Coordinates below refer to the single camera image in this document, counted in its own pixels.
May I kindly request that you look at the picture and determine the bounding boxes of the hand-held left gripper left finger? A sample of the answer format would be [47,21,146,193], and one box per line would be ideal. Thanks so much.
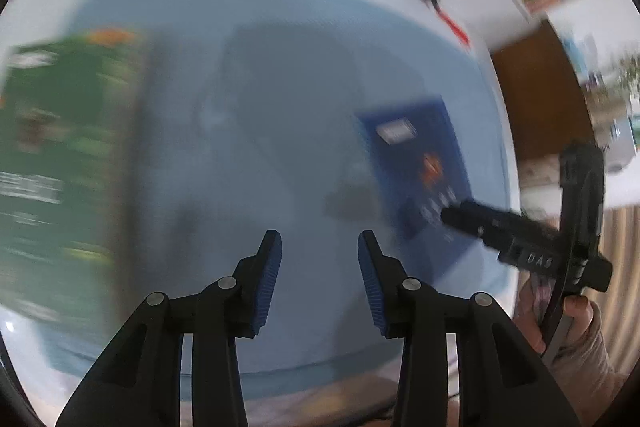
[55,229,283,427]

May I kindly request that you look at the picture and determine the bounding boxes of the striped brown curtain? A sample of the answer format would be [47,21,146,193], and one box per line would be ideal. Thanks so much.
[597,202,640,308]

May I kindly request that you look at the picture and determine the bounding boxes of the navy blue workbook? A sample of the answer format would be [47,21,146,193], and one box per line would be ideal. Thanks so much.
[355,96,478,268]

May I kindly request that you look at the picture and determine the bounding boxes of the bright green insect book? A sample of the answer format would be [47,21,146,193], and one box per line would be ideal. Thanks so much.
[0,29,151,333]

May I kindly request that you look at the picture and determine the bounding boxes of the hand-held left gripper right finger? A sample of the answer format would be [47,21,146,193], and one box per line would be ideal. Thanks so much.
[356,229,583,427]

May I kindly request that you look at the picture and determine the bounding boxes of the brown wooden cabinet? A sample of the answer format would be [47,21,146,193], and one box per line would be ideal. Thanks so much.
[490,19,596,162]

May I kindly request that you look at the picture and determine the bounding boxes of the person's right hand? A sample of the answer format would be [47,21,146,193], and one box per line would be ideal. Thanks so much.
[515,277,596,358]

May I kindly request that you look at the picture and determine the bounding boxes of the person's right forearm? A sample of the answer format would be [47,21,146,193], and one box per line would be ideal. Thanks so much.
[542,302,631,427]

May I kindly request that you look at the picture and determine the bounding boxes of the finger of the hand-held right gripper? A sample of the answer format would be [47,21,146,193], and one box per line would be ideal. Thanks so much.
[440,199,532,254]

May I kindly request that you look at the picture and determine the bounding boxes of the light blue desk mat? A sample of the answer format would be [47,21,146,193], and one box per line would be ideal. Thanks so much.
[0,0,521,405]

